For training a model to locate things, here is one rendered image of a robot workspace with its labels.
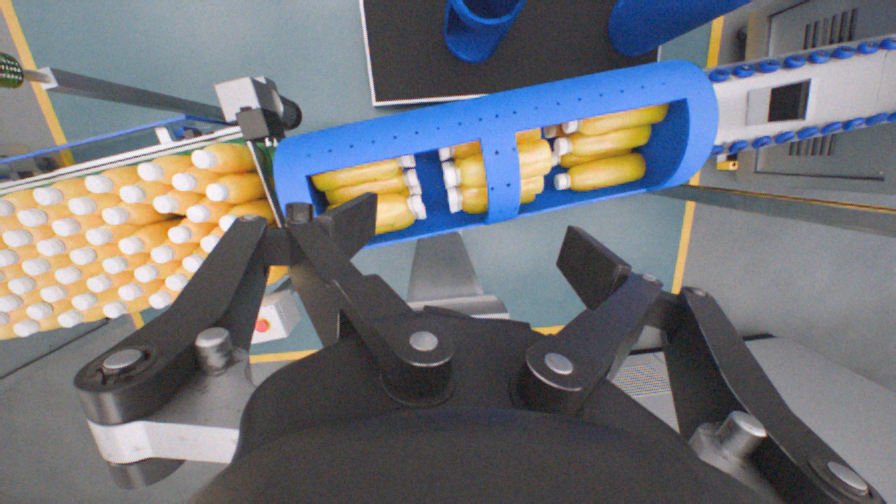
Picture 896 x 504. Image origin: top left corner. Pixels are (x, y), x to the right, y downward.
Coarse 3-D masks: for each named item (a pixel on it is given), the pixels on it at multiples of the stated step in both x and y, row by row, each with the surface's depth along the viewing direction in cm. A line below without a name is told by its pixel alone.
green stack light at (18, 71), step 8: (0, 56) 50; (8, 56) 52; (0, 64) 50; (8, 64) 51; (16, 64) 52; (0, 72) 50; (8, 72) 51; (16, 72) 52; (0, 80) 51; (8, 80) 52; (16, 80) 53; (8, 88) 53; (16, 88) 54
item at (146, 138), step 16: (208, 128) 92; (224, 128) 97; (96, 144) 81; (112, 144) 84; (128, 144) 89; (144, 144) 93; (160, 144) 98; (32, 160) 81; (48, 160) 85; (64, 160) 89; (80, 160) 94; (0, 176) 90
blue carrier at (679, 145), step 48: (480, 96) 63; (528, 96) 58; (576, 96) 57; (624, 96) 56; (672, 96) 56; (288, 144) 59; (336, 144) 57; (384, 144) 56; (432, 144) 56; (480, 144) 57; (672, 144) 68; (288, 192) 56; (432, 192) 83; (576, 192) 79; (624, 192) 73; (384, 240) 75
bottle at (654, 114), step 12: (648, 108) 62; (660, 108) 62; (588, 120) 63; (600, 120) 62; (612, 120) 62; (624, 120) 63; (636, 120) 63; (648, 120) 64; (660, 120) 64; (588, 132) 65; (600, 132) 65
